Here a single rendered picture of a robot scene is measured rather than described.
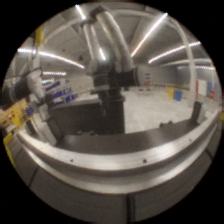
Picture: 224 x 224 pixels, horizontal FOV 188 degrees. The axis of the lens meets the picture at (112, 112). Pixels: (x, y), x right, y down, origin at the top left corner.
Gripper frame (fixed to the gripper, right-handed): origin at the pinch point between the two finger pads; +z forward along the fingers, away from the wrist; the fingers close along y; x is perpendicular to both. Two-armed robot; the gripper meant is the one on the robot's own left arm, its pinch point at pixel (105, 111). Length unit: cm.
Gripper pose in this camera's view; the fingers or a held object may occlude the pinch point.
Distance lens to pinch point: 52.0
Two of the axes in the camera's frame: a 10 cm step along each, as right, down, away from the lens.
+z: 1.3, 9.1, 3.9
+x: -9.8, 0.4, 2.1
